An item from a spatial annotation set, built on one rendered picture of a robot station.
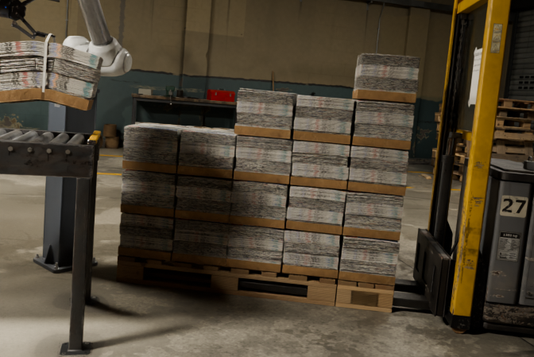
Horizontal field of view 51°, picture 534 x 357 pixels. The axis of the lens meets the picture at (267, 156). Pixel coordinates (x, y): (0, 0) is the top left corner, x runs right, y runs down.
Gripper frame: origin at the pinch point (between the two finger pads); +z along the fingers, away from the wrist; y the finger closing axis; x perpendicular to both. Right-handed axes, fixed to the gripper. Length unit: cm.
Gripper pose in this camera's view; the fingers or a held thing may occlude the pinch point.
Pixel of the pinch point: (54, 17)
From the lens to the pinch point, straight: 249.4
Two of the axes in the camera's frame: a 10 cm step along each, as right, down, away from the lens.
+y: -1.7, 9.8, 1.1
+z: 9.6, 1.4, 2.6
